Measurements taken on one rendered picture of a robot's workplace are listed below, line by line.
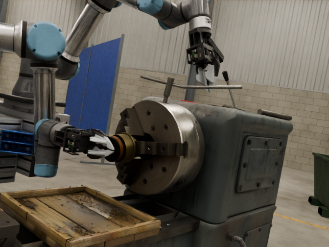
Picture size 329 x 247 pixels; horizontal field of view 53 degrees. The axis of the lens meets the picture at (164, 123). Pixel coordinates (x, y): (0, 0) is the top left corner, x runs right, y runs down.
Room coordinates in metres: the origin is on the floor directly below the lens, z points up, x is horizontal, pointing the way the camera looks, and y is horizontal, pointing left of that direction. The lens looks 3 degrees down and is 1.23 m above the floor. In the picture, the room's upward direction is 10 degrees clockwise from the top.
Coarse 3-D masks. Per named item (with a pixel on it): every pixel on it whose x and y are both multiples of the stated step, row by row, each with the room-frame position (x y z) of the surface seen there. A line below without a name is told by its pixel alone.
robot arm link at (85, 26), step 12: (96, 0) 1.42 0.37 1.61; (108, 0) 1.43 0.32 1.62; (84, 12) 1.47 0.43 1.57; (96, 12) 1.46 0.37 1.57; (108, 12) 1.48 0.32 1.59; (84, 24) 1.47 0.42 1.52; (96, 24) 1.50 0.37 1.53; (72, 36) 1.50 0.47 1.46; (84, 36) 1.50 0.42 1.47; (72, 48) 1.51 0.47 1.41; (60, 60) 1.52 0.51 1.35; (72, 60) 1.53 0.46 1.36; (60, 72) 1.53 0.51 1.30; (72, 72) 1.58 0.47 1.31
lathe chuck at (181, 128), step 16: (144, 112) 1.11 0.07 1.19; (160, 112) 1.06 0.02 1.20; (176, 112) 1.06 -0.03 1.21; (144, 128) 1.10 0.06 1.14; (160, 128) 1.05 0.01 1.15; (176, 128) 1.01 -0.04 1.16; (192, 128) 1.06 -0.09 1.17; (192, 144) 1.03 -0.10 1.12; (160, 160) 1.04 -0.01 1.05; (176, 160) 1.00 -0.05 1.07; (192, 160) 1.04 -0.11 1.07; (144, 176) 1.07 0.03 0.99; (160, 176) 1.03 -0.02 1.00; (176, 176) 1.00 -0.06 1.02; (144, 192) 1.07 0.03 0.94; (160, 192) 1.03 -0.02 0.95
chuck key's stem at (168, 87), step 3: (168, 78) 1.10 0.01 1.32; (171, 78) 1.10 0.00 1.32; (168, 81) 1.10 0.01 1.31; (171, 81) 1.10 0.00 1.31; (168, 84) 1.10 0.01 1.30; (171, 84) 1.10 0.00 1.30; (165, 87) 1.10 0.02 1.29; (168, 87) 1.10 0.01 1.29; (171, 87) 1.10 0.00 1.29; (165, 90) 1.10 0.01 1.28; (168, 90) 1.10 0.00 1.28; (165, 93) 1.10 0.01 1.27; (168, 93) 1.10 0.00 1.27; (165, 96) 1.10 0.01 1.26; (168, 96) 1.11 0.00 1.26; (165, 99) 1.11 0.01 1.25; (165, 102) 1.11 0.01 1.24
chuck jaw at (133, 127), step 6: (126, 108) 1.11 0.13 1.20; (132, 108) 1.15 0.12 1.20; (120, 114) 1.12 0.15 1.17; (126, 114) 1.10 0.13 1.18; (132, 114) 1.11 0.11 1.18; (126, 120) 1.07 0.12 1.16; (132, 120) 1.09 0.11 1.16; (138, 120) 1.11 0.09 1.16; (120, 126) 1.09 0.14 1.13; (126, 126) 1.05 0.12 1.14; (132, 126) 1.07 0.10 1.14; (138, 126) 1.10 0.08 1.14; (120, 132) 1.05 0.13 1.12; (126, 132) 1.04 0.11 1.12; (132, 132) 1.06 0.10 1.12; (138, 132) 1.08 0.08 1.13; (138, 138) 1.09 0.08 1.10; (144, 138) 1.13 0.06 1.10
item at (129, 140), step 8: (112, 136) 0.98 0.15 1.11; (120, 136) 0.99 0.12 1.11; (128, 136) 1.00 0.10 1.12; (112, 144) 1.02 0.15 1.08; (120, 144) 0.96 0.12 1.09; (128, 144) 0.98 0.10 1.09; (120, 152) 0.96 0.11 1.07; (128, 152) 0.98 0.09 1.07; (112, 160) 0.97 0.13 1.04; (120, 160) 0.99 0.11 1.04; (128, 160) 1.01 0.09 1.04
